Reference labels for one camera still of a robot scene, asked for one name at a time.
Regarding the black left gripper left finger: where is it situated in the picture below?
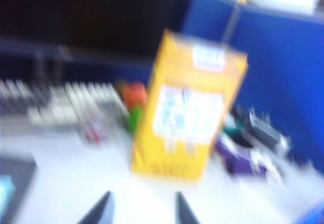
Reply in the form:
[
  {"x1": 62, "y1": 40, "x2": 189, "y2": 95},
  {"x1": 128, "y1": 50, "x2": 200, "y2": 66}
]
[{"x1": 75, "y1": 190, "x2": 114, "y2": 224}]

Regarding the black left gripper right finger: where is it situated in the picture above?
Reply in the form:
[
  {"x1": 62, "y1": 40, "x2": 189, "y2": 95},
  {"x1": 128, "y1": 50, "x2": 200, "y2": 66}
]
[{"x1": 175, "y1": 192, "x2": 204, "y2": 224}]

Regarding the purple and white tote bag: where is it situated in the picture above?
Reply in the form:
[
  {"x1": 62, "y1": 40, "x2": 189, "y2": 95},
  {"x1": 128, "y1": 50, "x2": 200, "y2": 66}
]
[{"x1": 214, "y1": 132, "x2": 284, "y2": 178}]

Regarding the clear glass cup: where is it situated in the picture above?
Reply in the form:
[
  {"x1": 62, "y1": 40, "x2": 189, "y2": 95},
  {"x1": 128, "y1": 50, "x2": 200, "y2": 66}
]
[{"x1": 77, "y1": 99, "x2": 129, "y2": 145}]

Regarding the black mouse pad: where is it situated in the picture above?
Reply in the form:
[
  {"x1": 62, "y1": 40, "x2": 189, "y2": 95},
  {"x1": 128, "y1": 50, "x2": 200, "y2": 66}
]
[{"x1": 0, "y1": 155, "x2": 37, "y2": 224}]

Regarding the teal cardboard box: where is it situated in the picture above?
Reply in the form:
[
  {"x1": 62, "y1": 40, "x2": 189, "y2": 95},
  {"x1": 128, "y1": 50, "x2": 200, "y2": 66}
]
[{"x1": 222, "y1": 115, "x2": 254, "y2": 145}]

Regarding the green plastic object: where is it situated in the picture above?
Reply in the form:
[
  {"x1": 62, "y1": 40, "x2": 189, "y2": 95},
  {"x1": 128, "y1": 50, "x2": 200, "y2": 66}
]
[{"x1": 120, "y1": 81, "x2": 149, "y2": 135}]

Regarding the grey cylindrical device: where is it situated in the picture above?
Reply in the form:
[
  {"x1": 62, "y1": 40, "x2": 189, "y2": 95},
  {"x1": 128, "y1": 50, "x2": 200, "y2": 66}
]
[{"x1": 248, "y1": 109, "x2": 291, "y2": 155}]

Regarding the grey and white keyboard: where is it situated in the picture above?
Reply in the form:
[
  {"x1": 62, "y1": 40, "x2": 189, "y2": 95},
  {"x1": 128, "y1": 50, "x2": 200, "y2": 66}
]
[{"x1": 0, "y1": 80, "x2": 127, "y2": 127}]

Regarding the blue partition panel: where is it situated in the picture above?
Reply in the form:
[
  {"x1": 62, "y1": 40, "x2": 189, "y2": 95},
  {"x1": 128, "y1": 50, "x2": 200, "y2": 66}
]
[
  {"x1": 181, "y1": 0, "x2": 237, "y2": 47},
  {"x1": 227, "y1": 5, "x2": 324, "y2": 175}
]

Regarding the black AOC computer monitor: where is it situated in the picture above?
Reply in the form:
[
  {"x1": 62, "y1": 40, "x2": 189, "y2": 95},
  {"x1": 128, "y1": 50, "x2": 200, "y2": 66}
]
[{"x1": 0, "y1": 0, "x2": 202, "y2": 65}]

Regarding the grey partition post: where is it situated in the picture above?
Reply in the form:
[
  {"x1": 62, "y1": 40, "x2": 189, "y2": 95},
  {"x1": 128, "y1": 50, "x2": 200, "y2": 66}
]
[{"x1": 222, "y1": 3, "x2": 241, "y2": 45}]

